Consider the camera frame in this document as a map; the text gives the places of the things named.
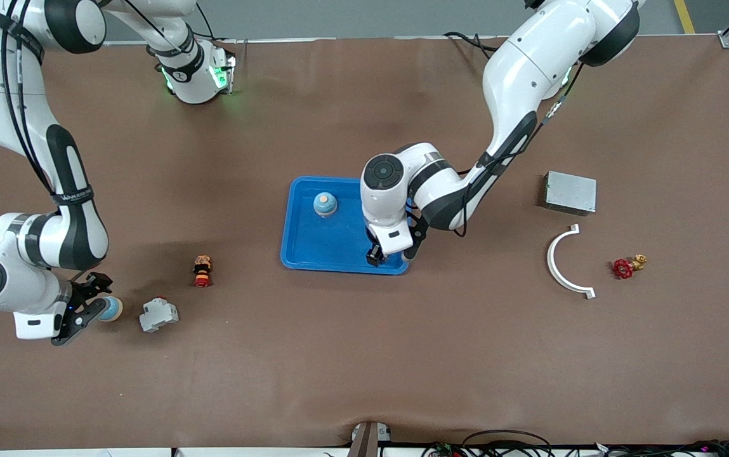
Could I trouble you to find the blue plastic tray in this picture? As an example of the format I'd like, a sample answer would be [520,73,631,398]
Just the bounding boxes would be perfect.
[280,176,413,275]

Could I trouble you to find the white circuit breaker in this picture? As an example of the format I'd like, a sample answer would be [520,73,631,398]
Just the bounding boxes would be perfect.
[139,296,180,333]

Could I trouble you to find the brown paper table cover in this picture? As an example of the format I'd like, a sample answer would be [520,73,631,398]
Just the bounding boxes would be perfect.
[0,35,729,451]

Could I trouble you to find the grey metal box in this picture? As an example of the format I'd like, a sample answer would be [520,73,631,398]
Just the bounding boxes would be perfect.
[542,171,598,216]

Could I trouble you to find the white curved plastic bracket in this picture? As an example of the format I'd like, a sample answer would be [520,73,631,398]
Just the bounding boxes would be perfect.
[546,224,596,300]

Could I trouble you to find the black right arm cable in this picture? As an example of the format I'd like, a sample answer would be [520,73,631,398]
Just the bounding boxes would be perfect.
[0,10,57,194]

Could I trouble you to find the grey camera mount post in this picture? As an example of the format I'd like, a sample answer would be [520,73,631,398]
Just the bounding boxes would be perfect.
[347,420,393,457]

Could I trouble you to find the black left base cables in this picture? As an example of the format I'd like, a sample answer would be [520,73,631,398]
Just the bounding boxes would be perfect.
[443,30,498,62]

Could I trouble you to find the red handle brass valve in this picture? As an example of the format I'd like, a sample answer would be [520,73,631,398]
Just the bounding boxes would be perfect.
[612,254,648,281]

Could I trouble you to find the black right base cable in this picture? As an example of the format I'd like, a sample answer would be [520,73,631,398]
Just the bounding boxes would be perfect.
[193,3,238,44]

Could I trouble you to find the black cable bundle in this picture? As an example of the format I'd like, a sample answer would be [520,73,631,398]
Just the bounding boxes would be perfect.
[424,430,729,457]

